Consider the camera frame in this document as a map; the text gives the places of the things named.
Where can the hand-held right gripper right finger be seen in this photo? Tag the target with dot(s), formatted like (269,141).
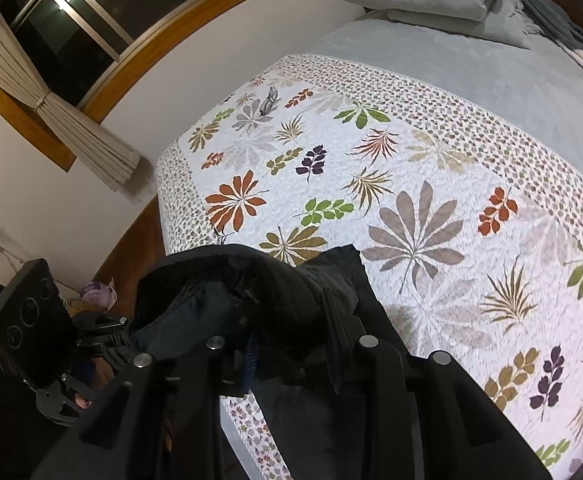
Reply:
(421,420)

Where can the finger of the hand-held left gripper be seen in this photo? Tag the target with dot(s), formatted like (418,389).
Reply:
(98,324)

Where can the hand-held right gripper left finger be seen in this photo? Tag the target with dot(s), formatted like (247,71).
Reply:
(191,410)

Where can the black quilted pants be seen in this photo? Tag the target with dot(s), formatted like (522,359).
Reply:
(271,280)

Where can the pale purple container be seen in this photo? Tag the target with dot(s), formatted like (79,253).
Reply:
(96,295)

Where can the tied beige curtain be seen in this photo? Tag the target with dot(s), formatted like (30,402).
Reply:
(86,140)

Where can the floral patterned quilt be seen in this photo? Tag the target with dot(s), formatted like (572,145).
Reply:
(421,160)

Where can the small dark clip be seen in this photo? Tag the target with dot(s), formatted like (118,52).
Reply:
(269,100)

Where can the wide wooden framed window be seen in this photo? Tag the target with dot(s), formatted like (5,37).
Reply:
(121,0)

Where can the dark grey blanket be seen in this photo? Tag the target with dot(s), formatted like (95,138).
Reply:
(556,15)

